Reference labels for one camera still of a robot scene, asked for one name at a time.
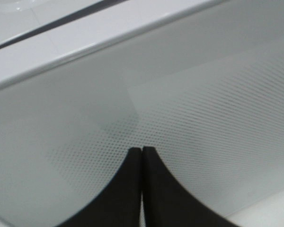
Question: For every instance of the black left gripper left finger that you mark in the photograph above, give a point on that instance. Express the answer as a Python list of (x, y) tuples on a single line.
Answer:
[(119, 203)]

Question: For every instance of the white microwave door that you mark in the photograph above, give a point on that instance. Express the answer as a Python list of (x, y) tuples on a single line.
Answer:
[(202, 81)]

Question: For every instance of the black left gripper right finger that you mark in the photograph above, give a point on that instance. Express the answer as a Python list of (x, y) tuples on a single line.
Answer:
[(167, 203)]

